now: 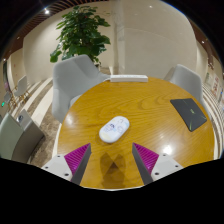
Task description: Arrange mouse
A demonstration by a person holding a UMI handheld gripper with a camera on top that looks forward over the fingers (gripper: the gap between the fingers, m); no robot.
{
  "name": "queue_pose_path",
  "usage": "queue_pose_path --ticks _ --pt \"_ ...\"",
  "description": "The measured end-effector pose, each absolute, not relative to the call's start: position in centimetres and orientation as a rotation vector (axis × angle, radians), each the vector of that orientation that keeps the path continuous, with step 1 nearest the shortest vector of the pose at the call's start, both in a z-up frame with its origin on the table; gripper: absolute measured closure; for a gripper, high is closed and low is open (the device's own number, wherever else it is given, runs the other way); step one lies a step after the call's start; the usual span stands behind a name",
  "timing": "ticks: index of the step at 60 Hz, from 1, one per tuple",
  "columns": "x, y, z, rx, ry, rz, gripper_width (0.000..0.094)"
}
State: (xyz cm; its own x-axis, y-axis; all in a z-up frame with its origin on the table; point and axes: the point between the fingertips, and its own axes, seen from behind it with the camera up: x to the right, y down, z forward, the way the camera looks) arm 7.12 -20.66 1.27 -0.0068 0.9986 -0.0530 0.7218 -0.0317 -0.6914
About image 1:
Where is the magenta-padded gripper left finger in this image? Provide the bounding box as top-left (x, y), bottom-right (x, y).
top-left (41, 142), bottom-right (93, 186)

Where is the white cartoon-print computer mouse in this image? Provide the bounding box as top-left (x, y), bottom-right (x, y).
top-left (98, 115), bottom-right (131, 145)

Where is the white power strip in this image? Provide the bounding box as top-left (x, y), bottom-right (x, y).
top-left (109, 74), bottom-right (149, 84)

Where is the green potted plant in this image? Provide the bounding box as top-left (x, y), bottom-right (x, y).
top-left (49, 4), bottom-right (112, 68)

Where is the dark grey mouse pad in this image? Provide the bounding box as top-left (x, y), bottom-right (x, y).
top-left (169, 97), bottom-right (208, 133)

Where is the grey upholstered armchair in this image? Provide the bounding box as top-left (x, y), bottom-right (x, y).
top-left (163, 63), bottom-right (205, 104)
top-left (52, 54), bottom-right (111, 124)
top-left (0, 109), bottom-right (46, 164)

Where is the small white chair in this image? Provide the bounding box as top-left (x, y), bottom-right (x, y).
top-left (13, 74), bottom-right (30, 102)

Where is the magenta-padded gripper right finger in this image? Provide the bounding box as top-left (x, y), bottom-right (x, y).
top-left (131, 142), bottom-right (184, 186)

